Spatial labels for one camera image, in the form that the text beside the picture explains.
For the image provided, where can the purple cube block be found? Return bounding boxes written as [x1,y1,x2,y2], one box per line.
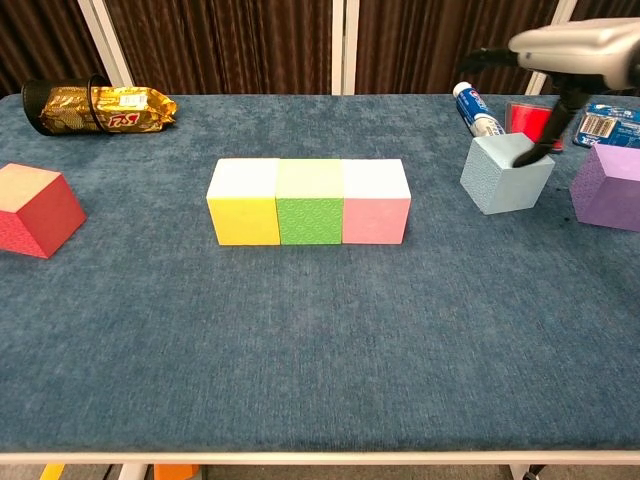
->
[569,143,640,233]

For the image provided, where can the pink cube block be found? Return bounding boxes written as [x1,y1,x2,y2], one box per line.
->
[341,158,412,246]

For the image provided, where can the gold foil snack packet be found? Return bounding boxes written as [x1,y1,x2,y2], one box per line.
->
[39,85,178,134]

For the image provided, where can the red ink pad case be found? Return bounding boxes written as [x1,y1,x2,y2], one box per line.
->
[503,101,565,154]

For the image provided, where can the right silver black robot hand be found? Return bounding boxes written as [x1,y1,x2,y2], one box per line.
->
[459,18,640,169]

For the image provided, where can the light blue cube block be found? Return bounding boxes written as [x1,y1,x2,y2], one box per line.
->
[460,132,557,216]

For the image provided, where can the brown pleated curtain panel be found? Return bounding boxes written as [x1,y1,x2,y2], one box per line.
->
[355,0,559,96]
[0,0,109,99]
[104,0,335,96]
[542,0,640,97]

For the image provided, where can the yellow cube block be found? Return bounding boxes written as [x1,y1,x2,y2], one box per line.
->
[206,158,281,247]

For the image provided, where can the blue white toothpaste tube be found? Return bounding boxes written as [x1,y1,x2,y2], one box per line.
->
[452,81,506,139]

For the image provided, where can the white partition post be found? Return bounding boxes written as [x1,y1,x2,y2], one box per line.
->
[330,0,360,96]
[77,0,136,89]
[524,0,579,96]

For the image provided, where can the red cube block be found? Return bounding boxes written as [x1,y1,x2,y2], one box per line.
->
[0,162,88,260]

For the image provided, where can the black mesh pen cup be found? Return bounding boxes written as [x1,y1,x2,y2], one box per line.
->
[21,74,112,137]

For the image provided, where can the green cube block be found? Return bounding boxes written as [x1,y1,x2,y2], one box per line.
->
[275,158,345,246]

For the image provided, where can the blue cookie box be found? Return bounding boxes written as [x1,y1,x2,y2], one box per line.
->
[571,102,640,150]

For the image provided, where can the orange object under table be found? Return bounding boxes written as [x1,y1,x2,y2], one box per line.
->
[153,464,201,480]

